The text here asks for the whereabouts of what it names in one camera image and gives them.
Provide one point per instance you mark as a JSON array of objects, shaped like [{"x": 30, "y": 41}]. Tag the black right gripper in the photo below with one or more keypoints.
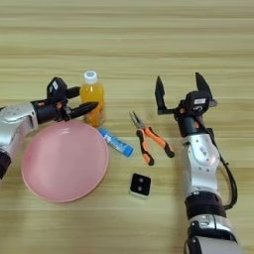
[{"x": 191, "y": 116}]

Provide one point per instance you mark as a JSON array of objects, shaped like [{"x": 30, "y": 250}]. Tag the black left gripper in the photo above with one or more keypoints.
[{"x": 63, "y": 109}]

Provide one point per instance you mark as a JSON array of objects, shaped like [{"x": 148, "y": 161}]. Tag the orange juice bottle white cap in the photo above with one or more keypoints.
[{"x": 94, "y": 92}]

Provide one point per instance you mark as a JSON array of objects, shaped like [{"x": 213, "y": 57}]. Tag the blue tube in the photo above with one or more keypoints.
[{"x": 115, "y": 142}]

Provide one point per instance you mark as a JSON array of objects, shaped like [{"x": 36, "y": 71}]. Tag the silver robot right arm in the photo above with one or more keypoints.
[{"x": 200, "y": 158}]

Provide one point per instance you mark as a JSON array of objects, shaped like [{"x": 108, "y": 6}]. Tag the right gripper labelled black box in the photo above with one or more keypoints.
[{"x": 198, "y": 102}]

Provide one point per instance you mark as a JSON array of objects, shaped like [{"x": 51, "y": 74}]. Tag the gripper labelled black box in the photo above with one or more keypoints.
[
  {"x": 198, "y": 102},
  {"x": 54, "y": 87}
]

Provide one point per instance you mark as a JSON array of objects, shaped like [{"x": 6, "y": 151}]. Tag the left gripper labelled black box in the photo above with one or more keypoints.
[{"x": 54, "y": 87}]

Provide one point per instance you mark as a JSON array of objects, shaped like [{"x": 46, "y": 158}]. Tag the pink round plate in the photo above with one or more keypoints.
[{"x": 66, "y": 162}]

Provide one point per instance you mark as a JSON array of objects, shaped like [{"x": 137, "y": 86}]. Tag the small black square white-based device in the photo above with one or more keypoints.
[{"x": 140, "y": 185}]

